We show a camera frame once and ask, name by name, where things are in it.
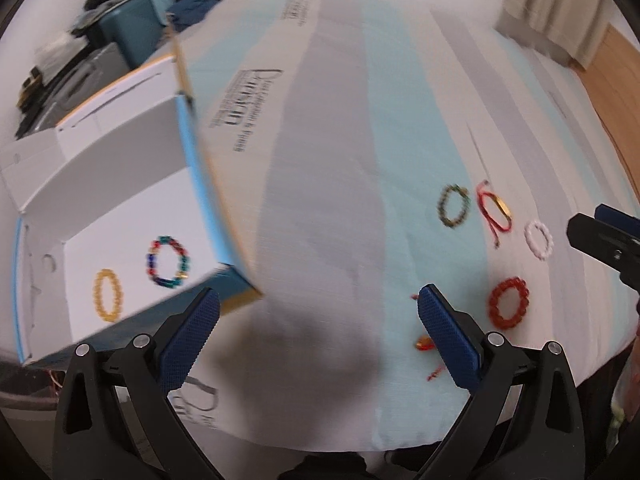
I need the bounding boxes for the red bead bracelet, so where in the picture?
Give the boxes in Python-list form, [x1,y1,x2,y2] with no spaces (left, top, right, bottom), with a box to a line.
[488,277,531,330]

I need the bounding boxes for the grey suitcase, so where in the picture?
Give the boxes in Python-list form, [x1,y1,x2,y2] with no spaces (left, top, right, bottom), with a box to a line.
[37,42,133,126]

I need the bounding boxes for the red cord bracelet with beads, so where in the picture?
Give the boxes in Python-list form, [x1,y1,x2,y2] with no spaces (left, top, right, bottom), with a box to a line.
[411,292,448,381]

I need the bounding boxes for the blue clothes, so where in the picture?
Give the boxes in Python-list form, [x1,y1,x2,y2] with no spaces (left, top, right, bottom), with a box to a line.
[167,0,223,31]

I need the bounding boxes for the black and gold items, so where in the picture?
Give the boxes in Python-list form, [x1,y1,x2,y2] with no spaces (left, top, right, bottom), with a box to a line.
[15,65,56,136]

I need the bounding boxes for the white and blue cardboard box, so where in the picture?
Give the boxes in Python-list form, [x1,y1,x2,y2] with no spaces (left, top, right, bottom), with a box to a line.
[0,22,263,366]

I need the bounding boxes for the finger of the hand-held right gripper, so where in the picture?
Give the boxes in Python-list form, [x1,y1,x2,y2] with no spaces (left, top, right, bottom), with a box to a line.
[594,203,640,241]
[566,213,640,311]

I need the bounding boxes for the yellow bead bracelet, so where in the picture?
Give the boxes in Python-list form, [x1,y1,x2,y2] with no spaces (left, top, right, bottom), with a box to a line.
[92,268,123,323]

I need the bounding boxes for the red cord bracelet gold tube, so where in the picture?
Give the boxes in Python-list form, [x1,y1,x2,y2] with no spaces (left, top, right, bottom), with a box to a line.
[474,180,514,248]

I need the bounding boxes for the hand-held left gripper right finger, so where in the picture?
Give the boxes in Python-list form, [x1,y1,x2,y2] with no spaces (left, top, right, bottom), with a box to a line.
[417,284,586,480]

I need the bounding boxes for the multicolour bead bracelet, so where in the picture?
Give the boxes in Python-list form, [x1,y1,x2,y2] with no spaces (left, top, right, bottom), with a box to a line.
[145,236,192,289]

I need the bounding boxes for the teal suitcase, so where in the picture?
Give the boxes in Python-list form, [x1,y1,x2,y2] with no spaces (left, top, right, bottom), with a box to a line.
[97,0,176,68]

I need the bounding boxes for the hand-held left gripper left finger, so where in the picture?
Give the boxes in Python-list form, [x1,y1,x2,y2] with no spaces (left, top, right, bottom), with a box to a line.
[52,287,226,480]

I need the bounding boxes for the beige curtain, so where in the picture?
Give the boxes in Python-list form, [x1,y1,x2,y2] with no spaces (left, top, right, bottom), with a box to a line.
[495,0,613,68]

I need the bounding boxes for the white plastic bag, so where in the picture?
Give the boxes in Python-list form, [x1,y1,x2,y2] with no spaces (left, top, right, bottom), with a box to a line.
[37,30,86,76]

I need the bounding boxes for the green and brown bead bracelet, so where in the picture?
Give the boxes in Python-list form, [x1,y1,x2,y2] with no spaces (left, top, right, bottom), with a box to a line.
[436,185,472,228]

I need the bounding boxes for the striped bed sheet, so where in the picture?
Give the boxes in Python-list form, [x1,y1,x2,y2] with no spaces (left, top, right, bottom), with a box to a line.
[165,0,640,451]

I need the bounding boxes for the person's dark clothing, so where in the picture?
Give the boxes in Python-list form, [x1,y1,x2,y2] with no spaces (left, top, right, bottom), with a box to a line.
[575,335,640,480]

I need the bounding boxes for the white bead bracelet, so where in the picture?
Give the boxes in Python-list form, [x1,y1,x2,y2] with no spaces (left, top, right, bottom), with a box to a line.
[524,220,555,261]

